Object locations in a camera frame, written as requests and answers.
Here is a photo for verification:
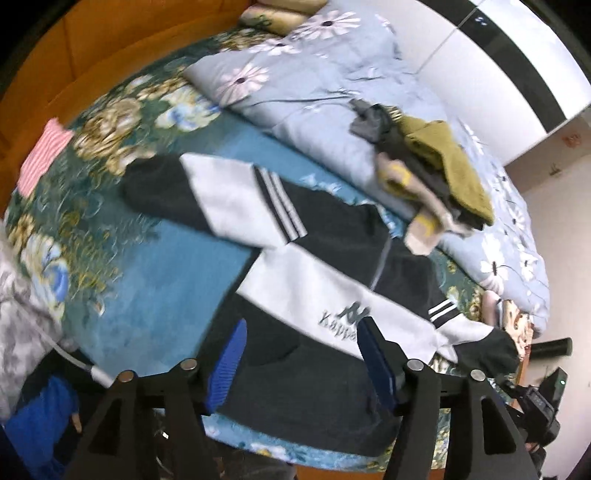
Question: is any blue cloth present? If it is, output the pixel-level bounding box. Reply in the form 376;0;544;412
4;375;83;480

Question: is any olive green folded garment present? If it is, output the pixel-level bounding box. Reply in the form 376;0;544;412
398;116;496;228

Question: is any light blue floral quilt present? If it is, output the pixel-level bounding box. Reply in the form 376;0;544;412
185;0;551;334

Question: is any pile of folded clothes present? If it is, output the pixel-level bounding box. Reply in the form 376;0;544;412
349;99;472;237

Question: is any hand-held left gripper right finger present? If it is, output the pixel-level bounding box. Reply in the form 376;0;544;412
356;316;542;480

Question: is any black and white jacket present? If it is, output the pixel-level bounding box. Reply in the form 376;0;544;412
120;154;520;455

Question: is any teal floral bed sheet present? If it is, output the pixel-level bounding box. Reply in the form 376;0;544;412
4;23;536;472

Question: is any orange wooden headboard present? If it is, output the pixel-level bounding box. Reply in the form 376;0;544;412
0;0;262;217

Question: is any red striped cloth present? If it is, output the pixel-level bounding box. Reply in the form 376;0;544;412
16;117;75;197

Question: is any beige folded garment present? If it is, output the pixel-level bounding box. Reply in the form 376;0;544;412
375;151;457;256

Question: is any black cylinder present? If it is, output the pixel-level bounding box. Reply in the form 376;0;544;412
529;337;574;361

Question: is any white cable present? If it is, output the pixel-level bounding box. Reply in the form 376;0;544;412
25;311;115;389

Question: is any cartoon printed cushion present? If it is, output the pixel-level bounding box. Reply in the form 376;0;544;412
481;290;535;361

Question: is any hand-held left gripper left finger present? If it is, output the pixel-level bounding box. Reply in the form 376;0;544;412
62;318;250;480

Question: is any yellow floral pillow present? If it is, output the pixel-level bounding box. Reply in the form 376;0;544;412
238;0;329;36

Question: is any grey camouflage cloth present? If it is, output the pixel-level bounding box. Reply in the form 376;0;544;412
0;220;77;422

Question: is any white and black wardrobe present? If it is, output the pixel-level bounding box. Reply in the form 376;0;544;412
401;0;591;163

